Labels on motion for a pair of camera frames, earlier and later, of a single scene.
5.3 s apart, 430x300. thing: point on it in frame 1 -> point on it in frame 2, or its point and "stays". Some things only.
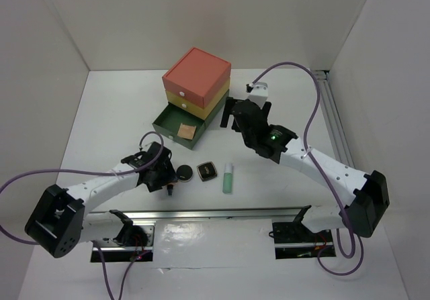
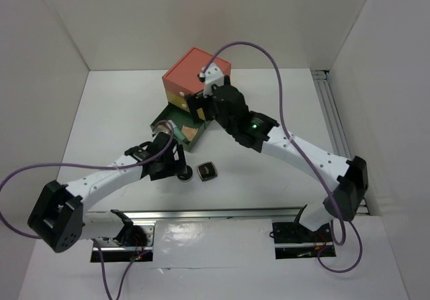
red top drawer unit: [198, 76] stays
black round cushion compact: [184, 173] stays
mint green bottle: [228, 178] -> [177, 130]
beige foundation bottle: [170, 187] -> [165, 127]
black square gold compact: [206, 170] stays
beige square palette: [187, 131] stays
